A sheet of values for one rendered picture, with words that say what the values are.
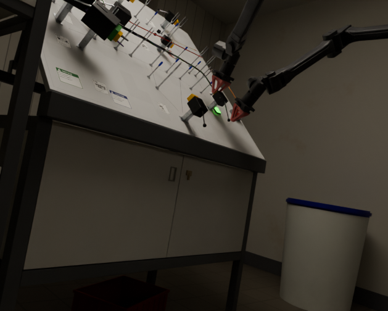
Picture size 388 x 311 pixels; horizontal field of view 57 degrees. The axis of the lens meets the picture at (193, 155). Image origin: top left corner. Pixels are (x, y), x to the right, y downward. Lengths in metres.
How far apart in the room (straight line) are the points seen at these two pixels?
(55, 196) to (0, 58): 2.58
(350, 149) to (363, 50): 0.86
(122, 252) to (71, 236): 0.21
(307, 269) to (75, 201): 1.83
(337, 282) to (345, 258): 0.16
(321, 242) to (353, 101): 1.34
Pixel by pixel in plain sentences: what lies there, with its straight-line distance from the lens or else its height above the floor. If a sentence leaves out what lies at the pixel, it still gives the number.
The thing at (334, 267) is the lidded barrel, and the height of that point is 0.31.
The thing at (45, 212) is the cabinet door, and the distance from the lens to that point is 1.05.
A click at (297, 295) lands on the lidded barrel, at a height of 0.07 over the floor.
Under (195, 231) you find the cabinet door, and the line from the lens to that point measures 1.51.
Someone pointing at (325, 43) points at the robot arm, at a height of 1.41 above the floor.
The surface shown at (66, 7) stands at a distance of 1.30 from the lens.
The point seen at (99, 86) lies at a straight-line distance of 1.15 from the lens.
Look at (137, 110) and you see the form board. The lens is 1.20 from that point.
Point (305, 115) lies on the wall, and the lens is 3.51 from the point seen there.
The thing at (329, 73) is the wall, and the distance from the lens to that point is 3.54.
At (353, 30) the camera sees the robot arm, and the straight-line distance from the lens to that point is 1.85.
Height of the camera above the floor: 0.70
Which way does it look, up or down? 4 degrees up
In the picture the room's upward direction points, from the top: 10 degrees clockwise
